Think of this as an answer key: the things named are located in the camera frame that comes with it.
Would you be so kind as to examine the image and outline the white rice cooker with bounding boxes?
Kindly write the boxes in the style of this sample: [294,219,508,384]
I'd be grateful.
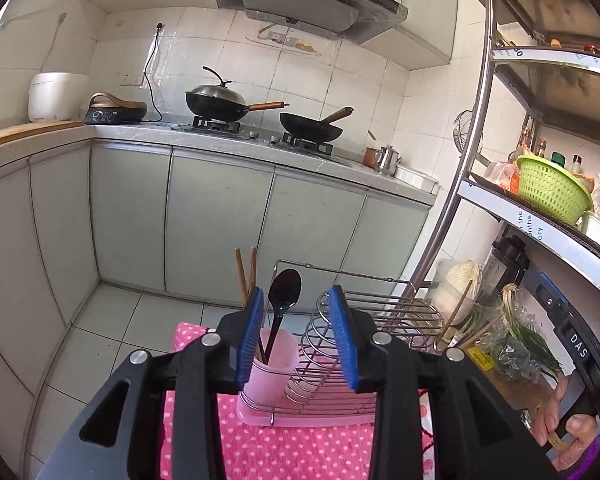
[27,72,91,124]

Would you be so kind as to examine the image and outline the thin wooden stick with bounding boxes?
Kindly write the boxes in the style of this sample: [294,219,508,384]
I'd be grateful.
[436,280,474,350]

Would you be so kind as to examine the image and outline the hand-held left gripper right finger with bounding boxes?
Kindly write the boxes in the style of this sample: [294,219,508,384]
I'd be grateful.
[327,285,556,480]

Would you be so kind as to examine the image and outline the black plastic spoon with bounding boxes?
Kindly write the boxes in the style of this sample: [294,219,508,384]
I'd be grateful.
[264,268,303,364]

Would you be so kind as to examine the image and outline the metal wire dish rack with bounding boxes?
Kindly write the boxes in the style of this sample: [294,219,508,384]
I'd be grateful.
[237,259,446,427]

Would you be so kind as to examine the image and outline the black frying pan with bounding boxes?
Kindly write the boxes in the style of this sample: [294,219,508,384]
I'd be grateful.
[279,106,355,144]

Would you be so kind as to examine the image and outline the brown wooden chopstick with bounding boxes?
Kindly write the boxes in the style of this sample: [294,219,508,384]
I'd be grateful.
[235,247,251,309]

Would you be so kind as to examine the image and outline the pink plastic utensil cup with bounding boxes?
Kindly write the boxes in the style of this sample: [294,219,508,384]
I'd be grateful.
[242,327,301,412]

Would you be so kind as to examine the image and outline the green onions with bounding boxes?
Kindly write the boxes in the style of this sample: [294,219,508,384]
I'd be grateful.
[500,284,564,376]

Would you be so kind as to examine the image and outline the person's right hand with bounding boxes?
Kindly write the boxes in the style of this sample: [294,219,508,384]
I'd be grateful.
[530,374,600,472]

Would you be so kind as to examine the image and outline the napa cabbage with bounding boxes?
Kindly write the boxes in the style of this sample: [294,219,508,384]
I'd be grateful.
[435,259,484,327]

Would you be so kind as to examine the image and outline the green plastic basket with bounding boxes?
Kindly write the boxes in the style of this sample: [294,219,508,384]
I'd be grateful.
[516,155,595,226]

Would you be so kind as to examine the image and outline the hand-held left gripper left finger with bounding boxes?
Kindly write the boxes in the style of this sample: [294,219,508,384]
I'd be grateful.
[37,287,266,480]

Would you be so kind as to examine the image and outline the glass wall shelf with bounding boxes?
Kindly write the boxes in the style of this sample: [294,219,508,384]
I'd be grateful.
[244,25,324,59]

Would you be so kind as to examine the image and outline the brown clay pot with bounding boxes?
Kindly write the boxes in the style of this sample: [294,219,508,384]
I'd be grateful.
[364,130,381,167]

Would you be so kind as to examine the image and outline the steel wok lid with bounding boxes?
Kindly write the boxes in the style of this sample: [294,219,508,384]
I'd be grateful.
[185,66,247,106]

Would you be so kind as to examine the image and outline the plastic bag orange contents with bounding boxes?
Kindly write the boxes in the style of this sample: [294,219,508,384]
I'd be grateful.
[485,160,524,196]

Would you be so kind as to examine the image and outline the pink plastic drip tray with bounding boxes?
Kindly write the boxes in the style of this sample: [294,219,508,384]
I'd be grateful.
[236,394,379,429]

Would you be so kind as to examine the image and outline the black power cable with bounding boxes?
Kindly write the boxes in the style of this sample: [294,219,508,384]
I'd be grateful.
[143,22,165,124]

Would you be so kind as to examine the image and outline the pink polka dot towel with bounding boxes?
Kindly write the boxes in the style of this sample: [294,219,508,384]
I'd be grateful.
[160,322,437,480]

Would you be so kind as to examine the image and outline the grey base cabinets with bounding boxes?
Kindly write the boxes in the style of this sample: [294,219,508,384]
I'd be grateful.
[0,140,432,397]

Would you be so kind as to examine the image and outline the black wok wooden handle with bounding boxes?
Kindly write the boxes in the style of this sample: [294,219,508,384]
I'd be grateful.
[185,91,289,124]

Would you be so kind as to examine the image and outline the steel mesh strainer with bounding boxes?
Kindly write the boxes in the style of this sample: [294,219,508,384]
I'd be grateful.
[452,110,491,167]

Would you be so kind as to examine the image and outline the cardboard box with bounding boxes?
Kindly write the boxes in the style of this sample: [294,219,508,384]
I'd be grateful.
[464,345,562,427]

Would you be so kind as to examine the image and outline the steel kettle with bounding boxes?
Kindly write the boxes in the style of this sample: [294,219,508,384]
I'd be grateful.
[374,145,404,176]

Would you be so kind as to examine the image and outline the metal shelf rack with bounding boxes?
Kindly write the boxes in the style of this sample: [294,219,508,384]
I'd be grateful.
[410,0,600,311]

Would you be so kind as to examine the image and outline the wooden cutting board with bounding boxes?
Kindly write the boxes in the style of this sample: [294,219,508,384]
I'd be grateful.
[0,120,86,152]

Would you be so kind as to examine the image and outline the white rectangular container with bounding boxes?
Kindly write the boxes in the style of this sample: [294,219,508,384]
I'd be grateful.
[395,164,439,194]

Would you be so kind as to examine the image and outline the black blender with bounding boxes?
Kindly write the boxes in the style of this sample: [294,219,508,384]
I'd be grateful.
[482,235,531,307]

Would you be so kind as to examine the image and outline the gas stove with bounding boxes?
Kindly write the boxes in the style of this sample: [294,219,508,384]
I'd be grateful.
[170,116,354,167]

